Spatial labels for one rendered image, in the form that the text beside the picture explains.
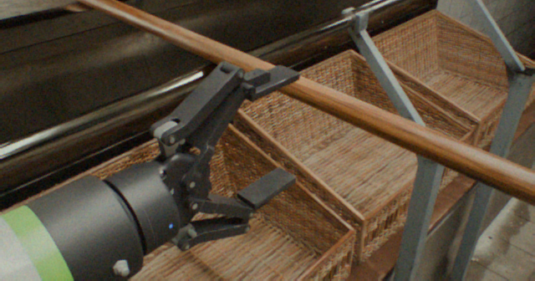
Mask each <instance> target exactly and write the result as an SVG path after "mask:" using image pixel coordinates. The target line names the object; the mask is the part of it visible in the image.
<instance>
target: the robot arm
mask: <svg viewBox="0 0 535 281"><path fill-rule="evenodd" d="M299 77H300V73H299V72H297V71H294V70H292V69H288V68H286V67H283V66H282V65H279V66H277V67H275V68H271V69H269V70H266V71H265V70H263V69H254V70H252V71H251V72H247V73H245V70H244V69H242V68H239V67H237V66H234V65H232V64H229V63H227V62H226V61H222V62H221V63H220V64H219V65H218V66H217V67H216V68H215V69H214V70H213V71H212V72H211V74H210V75H209V76H208V77H206V78H205V79H204V81H202V82H201V83H200V84H199V85H198V86H197V87H196V88H195V89H194V90H193V91H192V92H191V93H190V94H189V95H188V96H187V97H186V99H185V100H184V101H183V102H182V103H181V104H180V105H179V106H178V107H177V108H176V109H175V110H174V111H173V112H172V113H170V114H169V115H168V116H167V117H165V118H164V119H162V120H159V121H157V122H156V123H155V124H153V125H152V126H151V127H150V135H151V136H153V137H154V138H156V139H157V141H158V145H159V147H160V153H159V154H158V155H157V157H155V158H154V159H153V160H152V161H147V162H142V163H136V164H134V165H132V166H130V167H128V168H126V169H124V170H123V171H119V172H117V173H115V174H114V175H112V176H109V177H106V178H105V179H103V180H101V179H99V178H97V177H95V176H85V177H83V178H81V179H79V180H77V181H73V182H71V183H69V184H68V185H66V186H63V187H60V189H58V190H56V191H54V192H51V193H49V194H47V195H45V196H43V197H40V198H38V199H35V200H33V201H31V202H29V203H27V204H25V205H23V206H21V207H18V208H17V209H15V210H13V211H11V212H8V213H6V214H3V215H2V216H0V281H126V280H128V279H129V278H131V277H133V276H134V274H137V273H138V272H140V271H141V269H142V268H143V264H144V257H145V256H147V255H148V253H151V252H152V251H154V250H156V249H157V248H159V247H161V246H162V245H164V244H165V243H168V242H169V241H171V242H172V243H173V244H174V245H176V246H177V247H178V248H179V249H180V250H182V251H183V252H185V251H187V250H188V249H190V248H193V247H195V246H196V245H197V244H199V243H206V242H211V241H216V240H220V239H224V238H228V237H232V236H236V235H241V234H245V233H248V232H249V231H250V229H251V225H250V224H248V223H249V219H251V218H252V217H253V215H254V212H255V211H257V210H258V208H260V207H261V206H263V205H264V204H266V203H268V202H269V201H270V200H271V198H273V197H275V196H276V195H278V194H279V193H281V192H283V191H284V190H286V189H287V188H289V187H290V186H291V185H293V184H294V183H296V177H295V176H293V174H292V173H289V172H288V171H286V170H284V169H283V168H281V167H278V168H276V169H275V170H272V171H270V172H269V173H268V174H266V176H264V177H262V178H261V179H259V180H257V181H255V182H254V183H253V184H251V185H250V186H247V187H246V188H244V189H243V190H241V191H240V192H237V198H239V199H241V201H240V200H239V199H236V198H235V197H234V198H235V199H233V198H230V197H223V196H219V195H216V194H211V193H210V191H211V190H212V184H211V180H210V175H211V166H210V164H209V162H210V161H211V159H212V157H213V156H214V154H215V150H214V147H215V146H216V144H217V142H218V141H219V140H220V138H221V137H222V134H223V132H224V130H225V129H226V128H227V126H228V125H229V123H230V122H231V120H232V118H233V116H234V115H235V114H236V113H237V112H238V111H239V109H240V108H241V106H242V104H243V102H244V101H245V100H249V101H251V102H253V101H255V100H259V99H261V98H262V97H263V96H264V95H267V94H269V93H271V92H274V91H276V90H278V89H281V88H282V87H284V86H286V85H289V84H291V83H293V82H295V81H297V80H299ZM192 147H195V148H197V149H198V150H200V154H199V155H197V154H195V153H192V152H189V150H190V149H191V148H192ZM198 212H200V213H205V214H211V215H214V214H215V213H216V214H221V215H226V216H225V217H214V218H208V219H201V220H196V221H191V220H192V218H193V217H194V216H195V215H196V214H197V213H198Z"/></svg>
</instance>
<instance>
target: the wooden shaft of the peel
mask: <svg viewBox="0 0 535 281"><path fill-rule="evenodd" d="M76 1H78V2H81V3H84V4H86V5H88V6H91V7H92V8H95V9H97V10H100V11H101V12H103V13H108V15H110V16H111V17H113V18H117V19H119V20H120V21H122V22H124V23H128V24H130V25H132V26H134V27H137V28H139V29H141V30H144V31H146V32H147V33H151V34H154V35H155V36H156V37H157V38H160V39H163V40H165V41H166V42H168V43H172V44H174V45H176V46H178V47H181V48H183V49H185V50H187V51H190V52H192V53H194V54H196V55H199V56H201V57H203V58H204V59H209V60H211V61H212V62H213V63H214V64H218V65H219V64H220V63H221V62H222V61H226V62H227V63H229V64H232V65H234V66H237V67H239V68H242V69H244V70H245V73H247V72H251V71H252V70H254V69H263V70H265V71H266V70H269V69H271V68H275V67H277V66H274V65H271V64H268V63H266V62H263V61H262V60H261V59H258V58H255V57H253V56H251V55H249V54H245V53H243V52H241V51H239V50H235V49H232V48H230V47H227V46H226V45H224V44H221V43H218V42H216V41H213V40H211V39H209V38H205V37H202V36H201V35H198V34H196V33H193V32H192V31H190V30H188V29H185V28H183V27H180V26H178V25H175V24H173V23H169V22H167V21H165V20H163V19H160V18H157V17H155V16H152V15H149V14H147V13H144V12H141V11H140V10H139V9H137V8H133V7H131V6H129V5H126V4H123V3H121V2H118V1H116V0H76ZM277 91H279V92H281V93H283V94H285V95H288V96H290V97H292V99H294V100H297V101H299V102H301V103H303V104H306V105H308V106H311V107H313V108H315V109H317V110H320V111H322V112H324V113H326V114H328V115H332V116H333V117H335V118H337V119H339V120H342V121H345V122H347V123H349V124H351V125H354V126H356V127H358V128H360V129H362V130H365V131H368V132H369V133H371V134H374V135H375V136H378V137H379V138H381V139H383V140H385V141H388V142H390V143H392V144H395V145H397V146H400V147H402V148H405V149H406V150H408V151H411V152H414V153H416V154H417V155H419V156H424V157H425V158H427V159H429V160H432V161H434V162H436V163H438V165H441V166H444V167H446V168H448V169H451V170H453V171H455V172H458V173H460V174H462V175H464V176H468V177H470V178H471V179H473V180H475V181H479V182H480V183H483V184H485V185H487V186H489V187H490V188H492V189H495V190H497V191H500V192H502V193H505V194H507V195H508V196H510V197H514V198H516V199H518V200H520V201H522V202H525V203H527V204H529V206H533V207H535V171H533V170H530V169H528V168H526V167H524V166H520V165H518V164H515V163H513V162H510V161H508V160H505V159H503V157H500V156H496V155H494V154H492V153H490V152H488V151H484V150H481V149H479V148H476V147H475V146H471V145H469V144H467V143H464V142H461V141H459V140H456V139H453V138H451V137H449V136H447V135H442V133H440V132H438V131H436V130H432V129H430V128H428V127H426V126H423V125H419V124H417V123H415V122H413V121H410V120H407V119H405V118H403V117H400V116H398V115H394V114H391V113H390V112H387V111H385V110H382V109H380V108H377V107H375V106H372V105H368V104H366V103H365V102H362V101H360V100H358V99H356V98H354V97H352V96H349V95H347V94H344V93H341V92H338V91H337V90H334V89H330V88H329V87H326V86H324V85H322V84H319V83H316V82H314V81H312V80H310V79H305V78H304V77H301V76H300V77H299V80H297V81H295V82H293V83H291V84H289V85H286V86H284V87H282V88H281V89H278V90H277Z"/></svg>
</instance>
